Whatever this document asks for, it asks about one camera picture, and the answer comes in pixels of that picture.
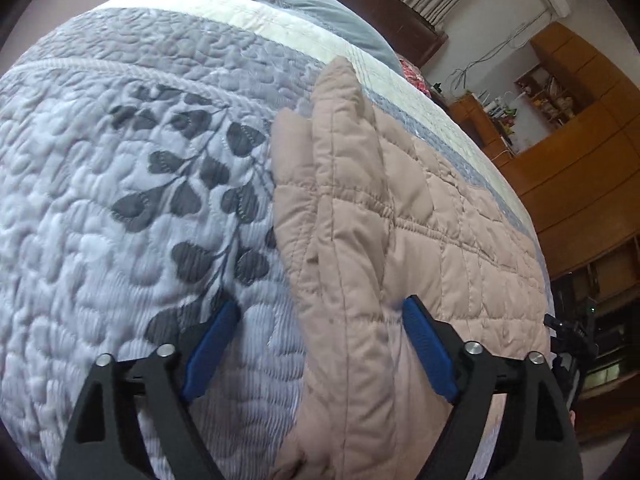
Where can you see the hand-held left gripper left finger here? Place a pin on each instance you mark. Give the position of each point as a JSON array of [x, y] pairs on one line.
[[210, 350]]

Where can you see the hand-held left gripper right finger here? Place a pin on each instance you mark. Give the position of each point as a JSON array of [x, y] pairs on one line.
[[430, 350]]

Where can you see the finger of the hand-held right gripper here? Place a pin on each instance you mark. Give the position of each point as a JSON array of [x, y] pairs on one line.
[[572, 335]]

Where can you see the beige quilted coat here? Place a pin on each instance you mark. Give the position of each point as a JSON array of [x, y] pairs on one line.
[[400, 235]]

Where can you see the wooden wardrobe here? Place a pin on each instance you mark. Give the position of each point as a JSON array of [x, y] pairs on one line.
[[590, 185]]

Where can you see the grey quilted bedspread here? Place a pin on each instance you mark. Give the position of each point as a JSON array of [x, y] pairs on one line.
[[100, 185]]

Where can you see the wooden desk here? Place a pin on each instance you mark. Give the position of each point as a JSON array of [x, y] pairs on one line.
[[475, 120]]

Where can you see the dark nightstand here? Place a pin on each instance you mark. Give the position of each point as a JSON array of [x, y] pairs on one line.
[[439, 95]]

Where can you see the red patterned cloth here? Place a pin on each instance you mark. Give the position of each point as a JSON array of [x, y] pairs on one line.
[[415, 75]]

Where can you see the dark wooden headboard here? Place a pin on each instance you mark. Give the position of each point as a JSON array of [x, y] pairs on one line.
[[380, 15]]

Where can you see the grey blue pillow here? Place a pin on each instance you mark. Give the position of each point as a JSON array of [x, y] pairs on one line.
[[310, 5]]

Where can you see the wooden wall shelf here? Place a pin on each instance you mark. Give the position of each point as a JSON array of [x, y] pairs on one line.
[[550, 92]]

